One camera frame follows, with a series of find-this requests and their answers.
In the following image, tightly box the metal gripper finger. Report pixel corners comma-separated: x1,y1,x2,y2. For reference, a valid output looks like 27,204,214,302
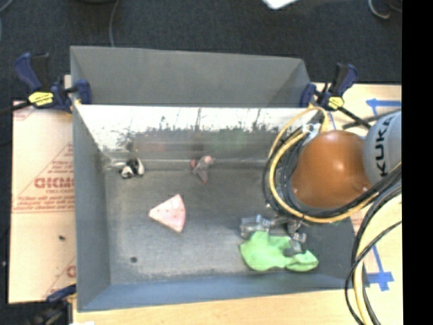
283,231,308,257
240,215,271,239

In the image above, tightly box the pink and grey small toy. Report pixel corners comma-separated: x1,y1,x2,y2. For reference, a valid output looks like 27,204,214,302
189,154,217,185

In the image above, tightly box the brown cardboard board red print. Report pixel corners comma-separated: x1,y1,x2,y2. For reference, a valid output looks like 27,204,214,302
7,99,78,304

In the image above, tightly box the black and white small toy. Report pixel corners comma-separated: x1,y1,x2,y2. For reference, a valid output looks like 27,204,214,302
120,157,146,179

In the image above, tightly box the grey metal bin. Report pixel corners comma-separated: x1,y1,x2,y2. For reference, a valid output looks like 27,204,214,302
69,45,358,313

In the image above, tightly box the light green cloth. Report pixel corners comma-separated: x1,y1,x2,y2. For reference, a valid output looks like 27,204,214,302
239,231,320,273

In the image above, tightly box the pink triangular wedge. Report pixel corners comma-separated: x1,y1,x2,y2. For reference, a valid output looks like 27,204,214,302
147,194,187,234

